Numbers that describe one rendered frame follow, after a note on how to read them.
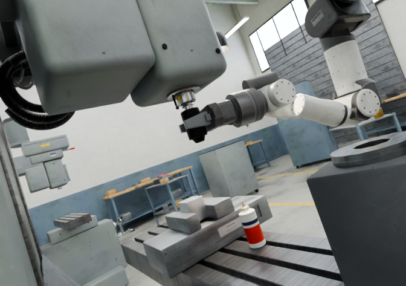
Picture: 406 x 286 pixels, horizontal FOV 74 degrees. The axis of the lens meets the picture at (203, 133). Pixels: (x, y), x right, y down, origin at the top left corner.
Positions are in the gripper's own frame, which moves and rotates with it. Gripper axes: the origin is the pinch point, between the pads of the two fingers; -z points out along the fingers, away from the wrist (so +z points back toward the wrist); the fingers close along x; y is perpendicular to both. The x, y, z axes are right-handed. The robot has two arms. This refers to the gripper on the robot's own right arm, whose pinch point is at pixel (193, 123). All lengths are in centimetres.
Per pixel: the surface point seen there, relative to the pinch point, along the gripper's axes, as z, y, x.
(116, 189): -41, 25, -608
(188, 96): 0.3, -6.2, 2.4
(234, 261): -2.6, 32.4, 2.6
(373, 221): 1.5, 19.0, 40.0
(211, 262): -6.5, 32.3, -2.9
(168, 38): -2.6, -16.9, 11.1
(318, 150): 398, 95, -449
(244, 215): 3.7, 24.4, 1.9
